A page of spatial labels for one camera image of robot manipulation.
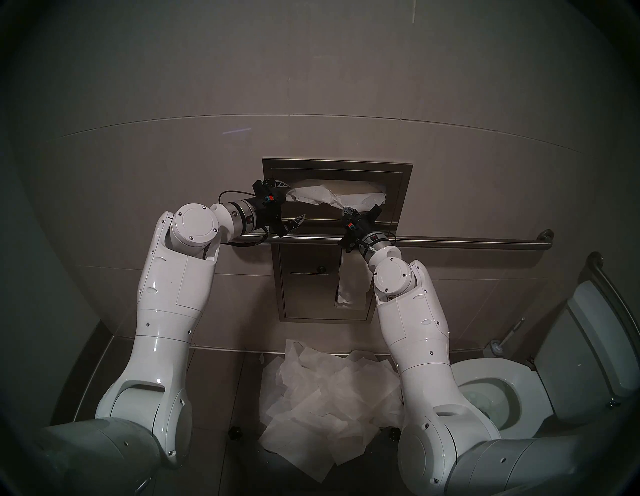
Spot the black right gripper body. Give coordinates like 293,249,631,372
339,219,379,251

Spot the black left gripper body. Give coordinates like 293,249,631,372
253,191,289,237

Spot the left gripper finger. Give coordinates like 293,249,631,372
251,178,293,195
275,213,307,238

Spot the paper seat cover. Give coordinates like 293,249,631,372
289,183,388,211

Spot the pile of paper seat covers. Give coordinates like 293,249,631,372
257,339,405,483

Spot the white toilet brush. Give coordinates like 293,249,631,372
488,316,526,355

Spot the white toilet seat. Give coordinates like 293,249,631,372
450,359,532,441

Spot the long steel grab bar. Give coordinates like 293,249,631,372
239,229,555,251

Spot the short steel grab bar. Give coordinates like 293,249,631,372
585,251,640,346

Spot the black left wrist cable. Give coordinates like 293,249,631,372
218,189,275,248

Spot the stainless steel wall dispenser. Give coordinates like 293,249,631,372
262,158,415,325

